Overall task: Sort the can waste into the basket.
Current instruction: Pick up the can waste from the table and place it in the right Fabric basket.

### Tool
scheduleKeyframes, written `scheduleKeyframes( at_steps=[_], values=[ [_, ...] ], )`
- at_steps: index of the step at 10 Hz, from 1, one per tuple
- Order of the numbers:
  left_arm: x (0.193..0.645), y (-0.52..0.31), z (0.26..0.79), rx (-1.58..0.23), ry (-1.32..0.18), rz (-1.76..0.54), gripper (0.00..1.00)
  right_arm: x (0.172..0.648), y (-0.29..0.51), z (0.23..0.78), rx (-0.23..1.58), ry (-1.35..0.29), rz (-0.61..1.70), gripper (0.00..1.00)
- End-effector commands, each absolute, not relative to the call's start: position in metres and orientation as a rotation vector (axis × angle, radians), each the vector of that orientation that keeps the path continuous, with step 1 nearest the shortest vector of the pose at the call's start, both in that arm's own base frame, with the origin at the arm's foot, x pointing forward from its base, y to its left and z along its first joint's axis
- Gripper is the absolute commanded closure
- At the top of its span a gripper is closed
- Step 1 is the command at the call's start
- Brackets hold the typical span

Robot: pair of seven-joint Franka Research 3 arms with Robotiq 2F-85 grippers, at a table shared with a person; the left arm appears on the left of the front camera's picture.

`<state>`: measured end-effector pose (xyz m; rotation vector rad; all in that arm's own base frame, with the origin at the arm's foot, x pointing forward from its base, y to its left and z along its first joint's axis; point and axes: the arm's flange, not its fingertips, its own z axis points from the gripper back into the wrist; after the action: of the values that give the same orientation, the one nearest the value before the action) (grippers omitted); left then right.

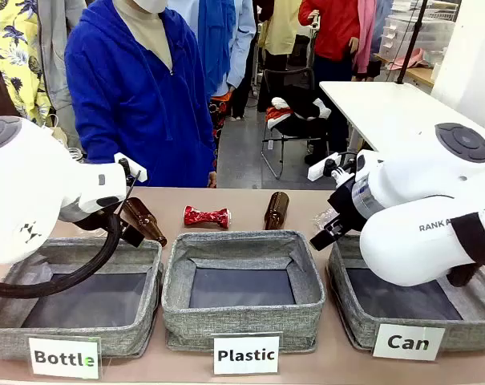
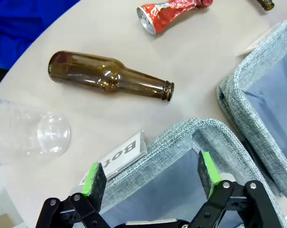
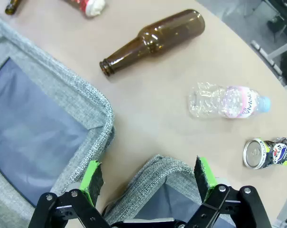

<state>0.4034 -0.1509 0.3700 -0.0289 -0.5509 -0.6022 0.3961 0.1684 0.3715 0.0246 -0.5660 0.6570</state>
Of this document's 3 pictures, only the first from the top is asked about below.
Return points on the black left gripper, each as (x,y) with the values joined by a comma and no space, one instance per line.
(99,220)

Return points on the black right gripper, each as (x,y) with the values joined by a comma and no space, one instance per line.
(346,208)

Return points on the crushed clear plastic bottle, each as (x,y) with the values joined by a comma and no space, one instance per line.
(321,220)

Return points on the brown glass bottle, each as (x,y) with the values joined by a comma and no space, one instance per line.
(146,220)
(276,210)

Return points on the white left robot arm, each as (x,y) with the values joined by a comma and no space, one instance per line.
(25,180)

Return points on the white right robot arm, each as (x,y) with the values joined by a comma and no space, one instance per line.
(426,208)

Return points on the crushed red can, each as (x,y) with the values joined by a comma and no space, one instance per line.
(206,217)

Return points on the grey fabric basket can label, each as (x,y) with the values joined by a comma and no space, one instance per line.
(358,325)

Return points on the grey fabric basket bottle label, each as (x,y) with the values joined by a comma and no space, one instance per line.
(138,333)

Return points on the grey fabric basket plastic label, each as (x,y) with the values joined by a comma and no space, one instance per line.
(242,325)

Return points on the white Can label sign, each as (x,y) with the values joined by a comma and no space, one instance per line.
(408,342)

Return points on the person's left hand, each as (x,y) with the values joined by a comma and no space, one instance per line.
(212,180)

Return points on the clothes pile red white black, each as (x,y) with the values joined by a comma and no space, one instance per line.
(294,110)

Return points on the person in blue hoodie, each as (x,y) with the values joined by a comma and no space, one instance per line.
(138,104)

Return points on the white folding table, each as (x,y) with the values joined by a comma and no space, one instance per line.
(390,112)

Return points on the white Bottle label sign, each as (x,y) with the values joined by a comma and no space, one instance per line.
(63,357)

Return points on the white Plastic label sign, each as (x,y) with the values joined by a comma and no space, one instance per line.
(246,354)

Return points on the black metal chair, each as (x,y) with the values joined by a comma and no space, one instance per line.
(282,80)

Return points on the grey jacket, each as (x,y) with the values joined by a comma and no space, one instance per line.
(55,60)

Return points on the pink cloth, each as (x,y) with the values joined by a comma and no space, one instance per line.
(410,60)

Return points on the pink hanging garment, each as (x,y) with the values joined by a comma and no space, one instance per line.
(365,36)

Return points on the person in red shirt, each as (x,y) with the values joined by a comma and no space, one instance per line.
(338,32)

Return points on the person in yellow shirt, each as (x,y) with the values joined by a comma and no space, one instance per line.
(284,32)

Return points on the person in light blue shirt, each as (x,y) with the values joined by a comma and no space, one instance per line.
(238,44)

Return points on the black stand pole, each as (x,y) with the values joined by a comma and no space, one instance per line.
(412,40)

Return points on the yellow floral shirt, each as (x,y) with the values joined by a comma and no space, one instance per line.
(13,52)

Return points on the clear plastic storage boxes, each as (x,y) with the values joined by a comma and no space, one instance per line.
(430,32)

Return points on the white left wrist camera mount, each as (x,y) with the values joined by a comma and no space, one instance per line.
(136,170)

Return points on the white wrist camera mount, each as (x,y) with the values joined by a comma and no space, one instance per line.
(318,168)
(136,170)

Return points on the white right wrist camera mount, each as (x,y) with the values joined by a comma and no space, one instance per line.
(318,168)

